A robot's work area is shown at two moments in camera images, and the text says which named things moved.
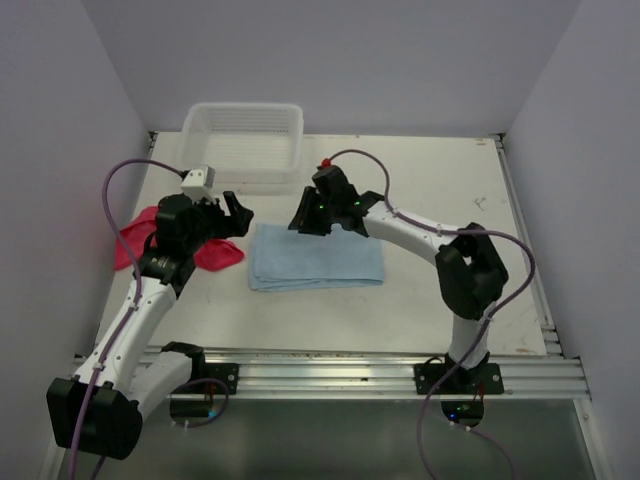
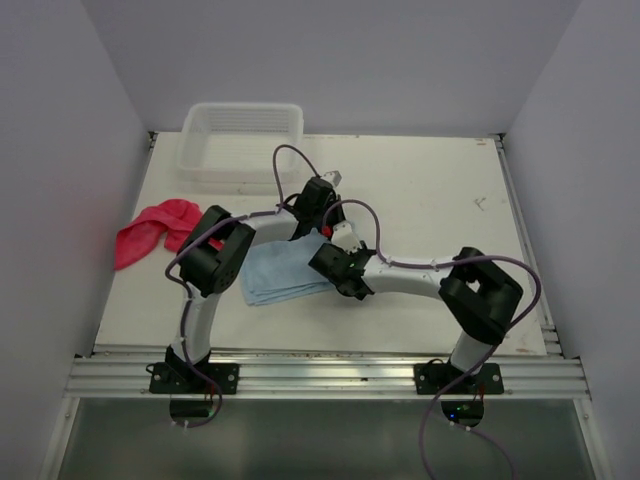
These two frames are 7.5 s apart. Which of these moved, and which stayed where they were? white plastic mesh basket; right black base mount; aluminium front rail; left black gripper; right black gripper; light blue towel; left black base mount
Moved: right black gripper; left black gripper; light blue towel
Stayed: left black base mount; aluminium front rail; right black base mount; white plastic mesh basket
